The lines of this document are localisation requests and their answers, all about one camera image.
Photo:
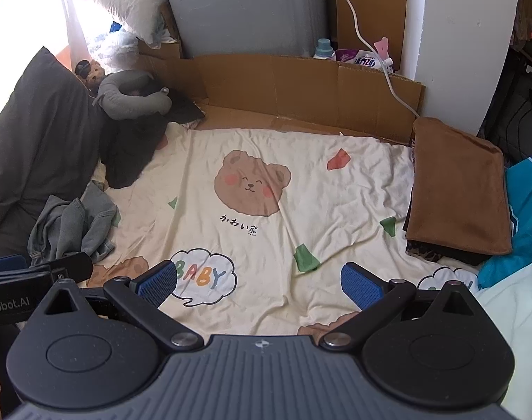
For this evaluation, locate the pink clip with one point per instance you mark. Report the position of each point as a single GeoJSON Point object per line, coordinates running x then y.
{"type": "Point", "coordinates": [382, 46]}

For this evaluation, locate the black crumpled cloth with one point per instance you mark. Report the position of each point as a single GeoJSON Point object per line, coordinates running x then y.
{"type": "Point", "coordinates": [130, 153]}

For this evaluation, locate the purple detergent pouch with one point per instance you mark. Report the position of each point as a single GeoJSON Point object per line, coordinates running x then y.
{"type": "Point", "coordinates": [362, 59]}

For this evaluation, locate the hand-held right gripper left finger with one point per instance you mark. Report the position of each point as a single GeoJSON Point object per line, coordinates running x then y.
{"type": "Point", "coordinates": [157, 285]}

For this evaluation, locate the teal printed cloth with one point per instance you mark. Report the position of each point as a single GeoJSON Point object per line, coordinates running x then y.
{"type": "Point", "coordinates": [524, 210]}

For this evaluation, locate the brown plush toy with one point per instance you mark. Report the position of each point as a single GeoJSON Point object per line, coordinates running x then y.
{"type": "Point", "coordinates": [91, 74]}

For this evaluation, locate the bear print bed sheet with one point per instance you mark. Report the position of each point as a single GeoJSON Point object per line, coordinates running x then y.
{"type": "Point", "coordinates": [336, 210]}

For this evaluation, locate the tall cardboard panel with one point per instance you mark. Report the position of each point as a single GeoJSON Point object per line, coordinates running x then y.
{"type": "Point", "coordinates": [371, 0]}

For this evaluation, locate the grey board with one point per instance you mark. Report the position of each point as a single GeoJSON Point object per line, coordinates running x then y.
{"type": "Point", "coordinates": [248, 8]}

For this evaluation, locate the dark grey pillow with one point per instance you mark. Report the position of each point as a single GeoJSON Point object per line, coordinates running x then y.
{"type": "Point", "coordinates": [34, 140]}

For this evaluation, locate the pale mint cloth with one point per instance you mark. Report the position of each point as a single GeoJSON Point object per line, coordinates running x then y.
{"type": "Point", "coordinates": [524, 323]}

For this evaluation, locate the long cardboard sheet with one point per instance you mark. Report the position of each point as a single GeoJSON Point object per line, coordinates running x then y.
{"type": "Point", "coordinates": [292, 83]}

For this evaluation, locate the light blue jeans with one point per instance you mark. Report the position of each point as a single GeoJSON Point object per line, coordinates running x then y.
{"type": "Point", "coordinates": [69, 223]}

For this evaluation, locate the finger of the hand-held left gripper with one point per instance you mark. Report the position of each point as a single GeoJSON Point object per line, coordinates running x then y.
{"type": "Point", "coordinates": [69, 266]}
{"type": "Point", "coordinates": [5, 263]}

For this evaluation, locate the grey neck pillow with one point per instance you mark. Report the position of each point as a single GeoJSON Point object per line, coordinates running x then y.
{"type": "Point", "coordinates": [117, 96]}

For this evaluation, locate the clear plastic bag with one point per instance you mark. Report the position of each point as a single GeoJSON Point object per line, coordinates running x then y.
{"type": "Point", "coordinates": [113, 48]}

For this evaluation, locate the black chair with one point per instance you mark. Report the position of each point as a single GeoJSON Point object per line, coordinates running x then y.
{"type": "Point", "coordinates": [511, 109]}

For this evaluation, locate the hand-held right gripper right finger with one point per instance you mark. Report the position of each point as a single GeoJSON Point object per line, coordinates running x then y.
{"type": "Point", "coordinates": [358, 288]}

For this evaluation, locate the bottle with teal cap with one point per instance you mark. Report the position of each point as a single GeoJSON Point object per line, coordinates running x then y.
{"type": "Point", "coordinates": [323, 48]}

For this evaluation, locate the black folded cloth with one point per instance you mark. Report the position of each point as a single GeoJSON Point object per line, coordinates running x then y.
{"type": "Point", "coordinates": [465, 257]}

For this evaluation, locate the brown folded blanket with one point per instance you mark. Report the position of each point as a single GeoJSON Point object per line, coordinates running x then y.
{"type": "Point", "coordinates": [458, 192]}

